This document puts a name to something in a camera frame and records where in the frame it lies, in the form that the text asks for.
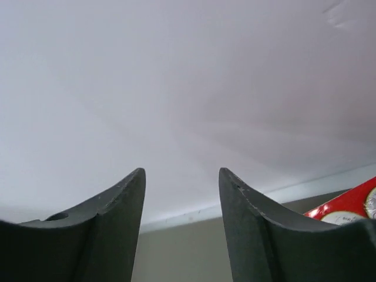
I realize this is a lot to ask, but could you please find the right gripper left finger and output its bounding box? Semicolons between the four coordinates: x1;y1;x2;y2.
1;168;146;281

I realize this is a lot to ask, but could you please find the red 13-storey treehouse book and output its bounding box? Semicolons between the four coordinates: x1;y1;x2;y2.
304;177;375;225

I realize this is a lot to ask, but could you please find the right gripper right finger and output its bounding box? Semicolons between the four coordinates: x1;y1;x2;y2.
219;167;375;281

